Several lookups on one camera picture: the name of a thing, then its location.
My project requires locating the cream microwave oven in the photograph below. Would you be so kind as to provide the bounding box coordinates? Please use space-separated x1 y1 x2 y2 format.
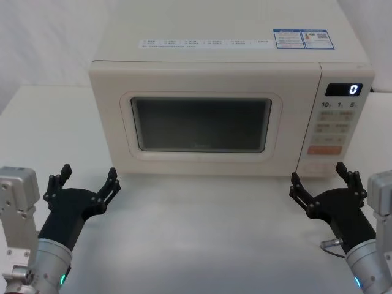
88 28 377 178

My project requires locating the oven control panel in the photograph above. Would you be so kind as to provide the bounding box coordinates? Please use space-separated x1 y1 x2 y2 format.
295 62 377 178

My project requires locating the thin cable with silver plug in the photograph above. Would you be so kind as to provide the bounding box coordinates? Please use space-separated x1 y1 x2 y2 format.
320 239 349 257

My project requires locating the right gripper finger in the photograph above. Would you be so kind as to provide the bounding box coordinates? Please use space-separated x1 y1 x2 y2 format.
288 171 322 219
335 162 368 203

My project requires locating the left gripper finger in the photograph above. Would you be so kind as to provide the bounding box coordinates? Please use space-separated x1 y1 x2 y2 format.
43 164 74 203
91 167 122 213

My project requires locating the white curtain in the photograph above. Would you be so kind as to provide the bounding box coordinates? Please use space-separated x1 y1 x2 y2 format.
0 0 392 92

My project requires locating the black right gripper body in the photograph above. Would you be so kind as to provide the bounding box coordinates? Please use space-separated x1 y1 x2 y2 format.
311 187 377 255

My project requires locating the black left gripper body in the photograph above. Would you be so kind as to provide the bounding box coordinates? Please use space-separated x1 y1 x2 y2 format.
37 187 96 252

